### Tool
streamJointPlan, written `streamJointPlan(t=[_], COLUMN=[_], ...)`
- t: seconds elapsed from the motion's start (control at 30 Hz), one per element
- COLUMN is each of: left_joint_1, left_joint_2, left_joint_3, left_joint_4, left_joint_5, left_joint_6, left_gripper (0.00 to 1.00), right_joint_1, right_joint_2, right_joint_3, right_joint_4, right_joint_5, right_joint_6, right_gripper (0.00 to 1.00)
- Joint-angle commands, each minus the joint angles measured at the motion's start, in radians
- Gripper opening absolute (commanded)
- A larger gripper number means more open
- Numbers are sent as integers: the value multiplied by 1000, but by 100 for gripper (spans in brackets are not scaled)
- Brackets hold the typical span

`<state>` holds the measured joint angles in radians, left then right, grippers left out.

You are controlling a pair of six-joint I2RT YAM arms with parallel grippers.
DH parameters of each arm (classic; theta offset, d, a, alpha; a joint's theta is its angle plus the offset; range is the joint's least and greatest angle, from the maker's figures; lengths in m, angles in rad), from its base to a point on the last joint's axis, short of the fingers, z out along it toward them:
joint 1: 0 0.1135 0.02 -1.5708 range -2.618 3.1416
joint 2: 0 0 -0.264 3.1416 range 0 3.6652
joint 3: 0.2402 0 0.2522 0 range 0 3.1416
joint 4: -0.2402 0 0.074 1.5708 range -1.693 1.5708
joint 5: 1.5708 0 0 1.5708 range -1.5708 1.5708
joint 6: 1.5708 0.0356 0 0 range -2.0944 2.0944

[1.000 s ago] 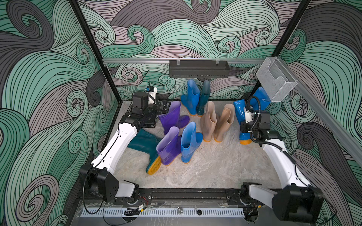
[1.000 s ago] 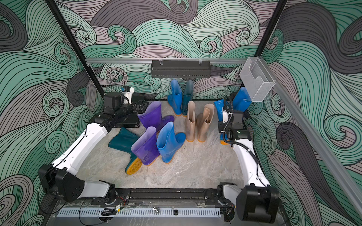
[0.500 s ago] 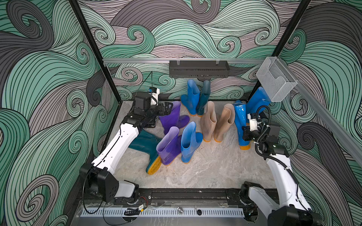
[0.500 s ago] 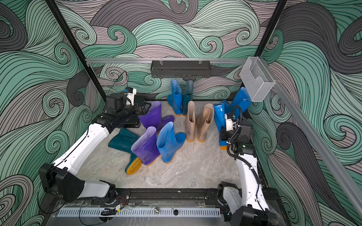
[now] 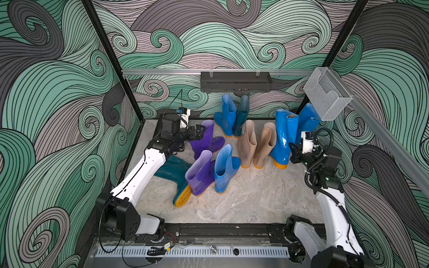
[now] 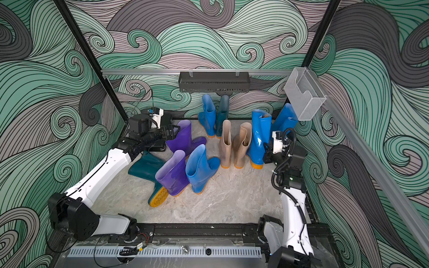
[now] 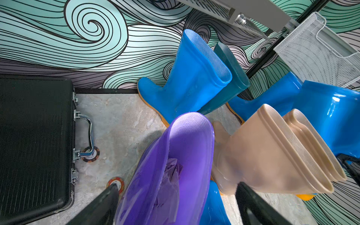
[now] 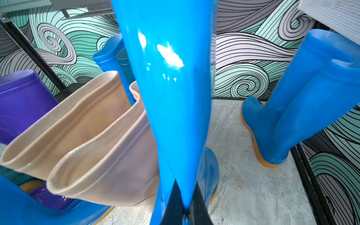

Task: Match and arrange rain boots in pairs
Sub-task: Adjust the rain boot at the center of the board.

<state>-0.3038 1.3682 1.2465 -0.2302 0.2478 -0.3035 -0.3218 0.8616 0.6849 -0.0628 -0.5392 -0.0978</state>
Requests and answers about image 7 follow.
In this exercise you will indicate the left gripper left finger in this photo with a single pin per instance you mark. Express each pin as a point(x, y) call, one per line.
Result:
point(101, 210)

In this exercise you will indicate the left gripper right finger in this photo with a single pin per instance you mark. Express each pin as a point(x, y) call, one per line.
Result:
point(254, 210)

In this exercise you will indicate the beige rain boot large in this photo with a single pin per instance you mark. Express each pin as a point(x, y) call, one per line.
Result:
point(265, 154)

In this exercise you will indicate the purple rain boot back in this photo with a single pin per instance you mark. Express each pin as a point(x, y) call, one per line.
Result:
point(171, 183)

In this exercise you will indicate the blue rain boot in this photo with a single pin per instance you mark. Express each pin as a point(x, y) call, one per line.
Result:
point(334, 112)
point(280, 96)

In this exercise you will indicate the red poker chip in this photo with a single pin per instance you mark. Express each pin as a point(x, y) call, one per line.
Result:
point(93, 157)
point(118, 181)

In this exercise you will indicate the light blue boot front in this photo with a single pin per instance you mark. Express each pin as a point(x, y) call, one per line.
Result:
point(214, 212)

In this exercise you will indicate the light blue boot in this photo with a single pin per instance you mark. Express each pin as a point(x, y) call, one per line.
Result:
point(196, 77)
point(214, 212)

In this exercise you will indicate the black hard case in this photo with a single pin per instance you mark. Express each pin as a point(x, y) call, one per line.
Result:
point(38, 129)

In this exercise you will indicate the light blue boot back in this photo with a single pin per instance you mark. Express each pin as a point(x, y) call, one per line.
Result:
point(196, 77)

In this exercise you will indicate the white mesh wire basket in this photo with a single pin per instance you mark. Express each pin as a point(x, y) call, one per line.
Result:
point(311, 60)

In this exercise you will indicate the aluminium rail right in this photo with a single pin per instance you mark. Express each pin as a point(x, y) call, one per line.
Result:
point(335, 43)

